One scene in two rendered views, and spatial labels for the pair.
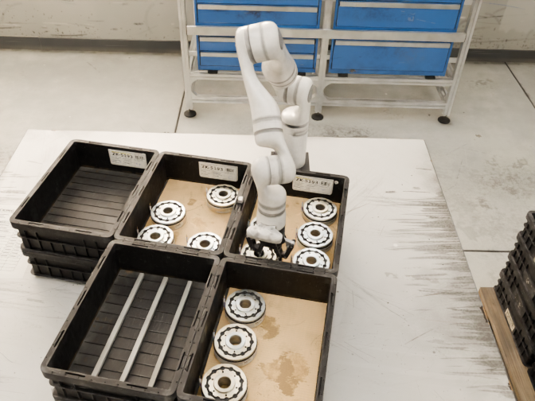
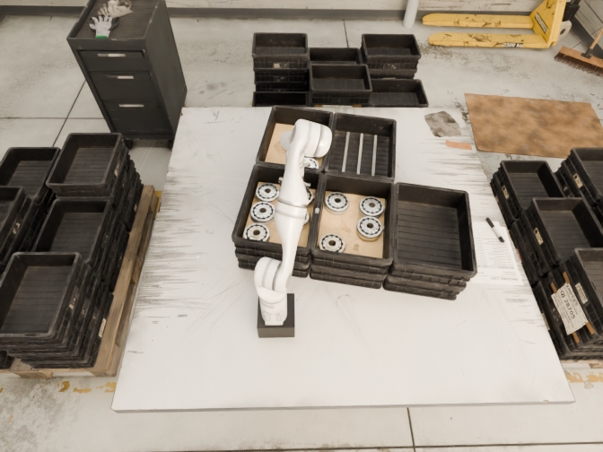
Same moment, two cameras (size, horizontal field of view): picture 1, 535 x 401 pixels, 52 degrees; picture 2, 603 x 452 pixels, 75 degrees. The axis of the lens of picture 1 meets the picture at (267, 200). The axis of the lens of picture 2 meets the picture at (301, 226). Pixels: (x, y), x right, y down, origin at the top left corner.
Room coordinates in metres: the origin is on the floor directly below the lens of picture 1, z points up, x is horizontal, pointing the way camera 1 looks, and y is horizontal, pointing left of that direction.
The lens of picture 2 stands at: (2.12, -0.02, 2.15)
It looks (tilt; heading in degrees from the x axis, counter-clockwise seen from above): 54 degrees down; 178
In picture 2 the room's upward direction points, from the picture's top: 2 degrees clockwise
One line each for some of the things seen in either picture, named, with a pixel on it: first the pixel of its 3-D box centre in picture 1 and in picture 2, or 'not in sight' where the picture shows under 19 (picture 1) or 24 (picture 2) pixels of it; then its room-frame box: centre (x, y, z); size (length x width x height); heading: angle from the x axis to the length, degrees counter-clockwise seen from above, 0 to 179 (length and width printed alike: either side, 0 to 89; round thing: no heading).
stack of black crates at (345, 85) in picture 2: not in sight; (336, 104); (-0.22, 0.29, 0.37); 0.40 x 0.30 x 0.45; 91
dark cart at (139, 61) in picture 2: not in sight; (140, 76); (-0.39, -1.11, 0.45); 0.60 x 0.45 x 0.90; 1
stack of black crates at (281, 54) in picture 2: not in sight; (281, 71); (-0.61, -0.12, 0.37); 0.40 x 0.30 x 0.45; 91
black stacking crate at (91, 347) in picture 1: (142, 324); (360, 153); (0.79, 0.29, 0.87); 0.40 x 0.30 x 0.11; 171
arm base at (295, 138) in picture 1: (293, 141); (273, 302); (1.54, -0.08, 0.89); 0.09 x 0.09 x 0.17; 0
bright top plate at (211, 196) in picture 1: (223, 195); (332, 244); (1.28, 0.14, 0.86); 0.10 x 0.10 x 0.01
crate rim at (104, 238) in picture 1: (90, 186); (432, 226); (1.24, 0.52, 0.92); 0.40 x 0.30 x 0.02; 171
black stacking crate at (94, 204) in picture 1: (93, 199); (428, 233); (1.24, 0.52, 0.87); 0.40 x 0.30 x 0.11; 171
